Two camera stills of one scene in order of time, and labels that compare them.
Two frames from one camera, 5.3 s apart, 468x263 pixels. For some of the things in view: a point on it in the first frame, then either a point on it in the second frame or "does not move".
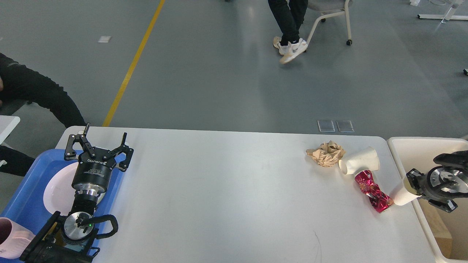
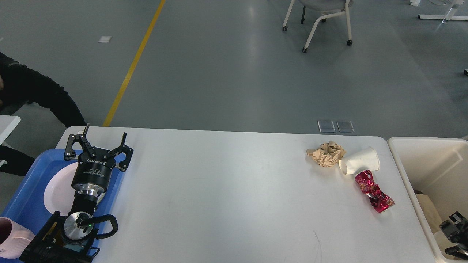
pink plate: [59, 194] does not move
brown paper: [328, 154] does not move
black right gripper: [440, 182] to [462, 239]
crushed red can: [378, 200] does not move
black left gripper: [92, 171] does not move
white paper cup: [403, 193] to [443, 243]
